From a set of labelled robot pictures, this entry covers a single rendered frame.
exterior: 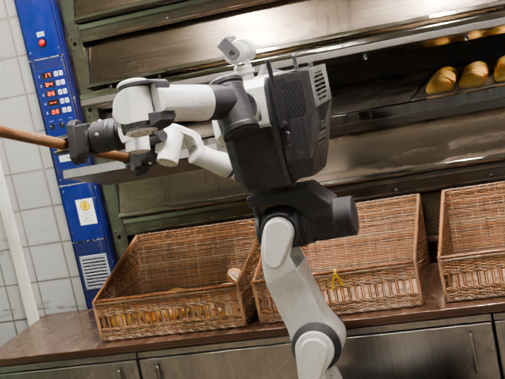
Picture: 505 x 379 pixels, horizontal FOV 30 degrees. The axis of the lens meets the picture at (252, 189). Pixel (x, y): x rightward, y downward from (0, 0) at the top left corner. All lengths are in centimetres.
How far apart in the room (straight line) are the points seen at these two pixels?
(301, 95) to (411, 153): 102
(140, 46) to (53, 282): 105
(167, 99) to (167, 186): 147
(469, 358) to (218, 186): 118
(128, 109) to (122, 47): 146
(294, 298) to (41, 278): 158
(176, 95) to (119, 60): 144
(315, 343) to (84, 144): 84
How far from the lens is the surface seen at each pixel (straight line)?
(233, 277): 354
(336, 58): 333
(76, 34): 376
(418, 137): 347
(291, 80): 252
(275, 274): 266
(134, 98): 226
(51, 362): 348
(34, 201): 394
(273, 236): 262
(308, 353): 269
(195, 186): 366
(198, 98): 232
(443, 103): 343
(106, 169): 317
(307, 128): 252
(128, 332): 336
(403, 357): 309
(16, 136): 241
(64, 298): 400
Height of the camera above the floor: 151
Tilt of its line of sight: 9 degrees down
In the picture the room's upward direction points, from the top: 12 degrees counter-clockwise
